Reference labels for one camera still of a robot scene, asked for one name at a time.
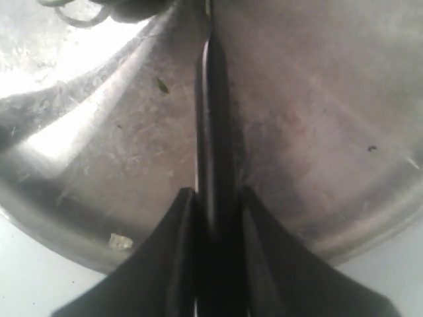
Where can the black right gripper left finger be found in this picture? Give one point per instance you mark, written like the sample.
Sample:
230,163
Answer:
156,280

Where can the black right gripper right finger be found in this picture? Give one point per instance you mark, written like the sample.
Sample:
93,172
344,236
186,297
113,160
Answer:
285,279

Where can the black serrated knife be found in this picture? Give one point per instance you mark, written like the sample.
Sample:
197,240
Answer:
220,282

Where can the round stainless steel plate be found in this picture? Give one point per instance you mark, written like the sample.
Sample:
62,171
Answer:
98,124

